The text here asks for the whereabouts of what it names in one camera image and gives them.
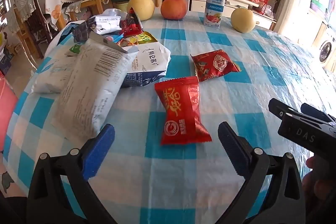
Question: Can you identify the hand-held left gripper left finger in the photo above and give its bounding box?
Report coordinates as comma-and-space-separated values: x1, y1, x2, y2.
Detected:
26, 123, 116, 224

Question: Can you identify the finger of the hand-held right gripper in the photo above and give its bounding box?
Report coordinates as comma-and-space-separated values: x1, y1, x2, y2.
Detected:
268, 98, 300, 118
301, 103, 336, 123

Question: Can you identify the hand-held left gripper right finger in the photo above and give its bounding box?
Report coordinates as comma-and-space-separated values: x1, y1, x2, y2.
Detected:
217, 121, 306, 224

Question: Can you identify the long white barcode wrapper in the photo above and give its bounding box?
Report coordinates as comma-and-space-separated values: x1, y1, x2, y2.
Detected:
51, 38, 139, 146

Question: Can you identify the red packet with gold print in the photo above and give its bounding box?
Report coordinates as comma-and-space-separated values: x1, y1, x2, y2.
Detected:
154, 76, 213, 146

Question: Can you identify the red patterned snack packet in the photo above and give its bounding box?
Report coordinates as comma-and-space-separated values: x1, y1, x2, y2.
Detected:
190, 49, 241, 82

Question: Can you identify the white plastic wrapper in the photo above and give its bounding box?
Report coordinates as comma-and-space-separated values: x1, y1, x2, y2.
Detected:
33, 51, 79, 94

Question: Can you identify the white and blue milk bag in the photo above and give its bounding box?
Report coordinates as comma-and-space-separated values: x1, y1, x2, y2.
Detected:
122, 42, 172, 88

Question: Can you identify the blue cartoon packet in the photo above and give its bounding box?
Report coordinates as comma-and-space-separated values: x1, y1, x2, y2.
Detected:
104, 34, 125, 44

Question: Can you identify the yellow green snack packet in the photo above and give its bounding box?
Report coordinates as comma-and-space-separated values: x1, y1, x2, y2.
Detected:
115, 32, 158, 47

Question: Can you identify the dark red snack packet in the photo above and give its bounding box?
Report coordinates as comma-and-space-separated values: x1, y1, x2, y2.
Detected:
119, 7, 144, 38

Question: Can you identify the white blue snack packet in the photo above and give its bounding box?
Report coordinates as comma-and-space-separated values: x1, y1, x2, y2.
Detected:
88, 8, 129, 35

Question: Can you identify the person's right hand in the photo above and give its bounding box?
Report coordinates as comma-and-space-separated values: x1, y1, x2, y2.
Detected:
301, 156, 332, 214

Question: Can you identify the blue white checked tablecloth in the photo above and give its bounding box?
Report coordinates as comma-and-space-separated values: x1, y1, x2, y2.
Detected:
4, 14, 336, 224

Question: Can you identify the white washing machine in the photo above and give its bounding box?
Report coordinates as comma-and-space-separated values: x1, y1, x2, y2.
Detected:
316, 22, 336, 67

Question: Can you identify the yellow pear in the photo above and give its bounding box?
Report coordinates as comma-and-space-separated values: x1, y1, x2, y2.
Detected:
230, 7, 256, 34

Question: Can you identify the red gift bag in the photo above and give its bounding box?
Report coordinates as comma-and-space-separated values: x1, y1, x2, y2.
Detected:
257, 0, 271, 14

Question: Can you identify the white yogurt drink bottle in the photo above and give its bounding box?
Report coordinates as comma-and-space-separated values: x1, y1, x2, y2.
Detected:
203, 0, 227, 29

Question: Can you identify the navy white plastic bag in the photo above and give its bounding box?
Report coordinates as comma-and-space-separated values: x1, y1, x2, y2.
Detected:
56, 20, 96, 46

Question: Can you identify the cream TV cabinet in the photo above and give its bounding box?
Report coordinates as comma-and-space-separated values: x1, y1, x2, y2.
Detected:
131, 0, 277, 30

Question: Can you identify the dark wooden dining chair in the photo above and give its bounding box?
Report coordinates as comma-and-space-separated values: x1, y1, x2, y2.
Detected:
13, 0, 51, 59

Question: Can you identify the red apple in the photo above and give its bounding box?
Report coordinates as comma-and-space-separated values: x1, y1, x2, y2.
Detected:
161, 0, 188, 20

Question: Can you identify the pale green bucket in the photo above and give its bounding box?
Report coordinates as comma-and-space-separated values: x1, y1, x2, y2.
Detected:
115, 1, 132, 13

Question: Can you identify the white orange-print cloth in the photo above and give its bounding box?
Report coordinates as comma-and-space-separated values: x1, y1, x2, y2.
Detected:
45, 0, 63, 26

